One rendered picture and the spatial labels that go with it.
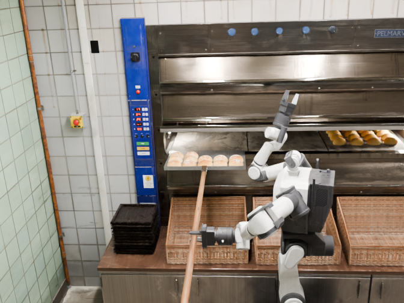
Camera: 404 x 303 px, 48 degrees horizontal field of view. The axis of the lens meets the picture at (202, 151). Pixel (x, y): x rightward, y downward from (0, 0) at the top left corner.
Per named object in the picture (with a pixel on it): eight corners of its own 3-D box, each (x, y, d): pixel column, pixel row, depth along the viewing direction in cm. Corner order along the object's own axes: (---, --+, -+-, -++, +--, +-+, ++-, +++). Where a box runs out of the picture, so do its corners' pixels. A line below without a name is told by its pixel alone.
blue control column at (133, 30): (175, 188, 554) (163, 3, 478) (187, 188, 553) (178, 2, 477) (145, 290, 375) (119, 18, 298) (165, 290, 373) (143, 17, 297)
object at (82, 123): (74, 125, 331) (72, 112, 327) (87, 125, 330) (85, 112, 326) (70, 128, 324) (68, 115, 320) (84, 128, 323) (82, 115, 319)
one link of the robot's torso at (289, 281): (302, 297, 276) (305, 230, 259) (305, 318, 259) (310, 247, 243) (276, 297, 277) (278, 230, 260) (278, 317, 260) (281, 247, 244)
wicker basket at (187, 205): (172, 228, 352) (171, 196, 342) (246, 227, 349) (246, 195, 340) (165, 265, 307) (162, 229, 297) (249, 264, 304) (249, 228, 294)
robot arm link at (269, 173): (262, 181, 283) (293, 174, 269) (252, 186, 273) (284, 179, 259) (256, 163, 283) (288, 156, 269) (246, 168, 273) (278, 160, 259)
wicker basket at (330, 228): (251, 228, 348) (251, 196, 338) (326, 228, 345) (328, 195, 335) (255, 266, 302) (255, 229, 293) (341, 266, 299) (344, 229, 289)
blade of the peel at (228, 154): (246, 169, 303) (246, 166, 302) (163, 170, 307) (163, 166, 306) (244, 150, 336) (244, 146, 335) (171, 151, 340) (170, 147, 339)
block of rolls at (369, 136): (319, 122, 394) (319, 116, 392) (376, 121, 390) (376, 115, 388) (333, 146, 337) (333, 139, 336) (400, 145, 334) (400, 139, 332)
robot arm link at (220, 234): (201, 230, 217) (225, 230, 216) (202, 220, 226) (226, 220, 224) (201, 252, 221) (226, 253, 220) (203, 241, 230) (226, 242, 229)
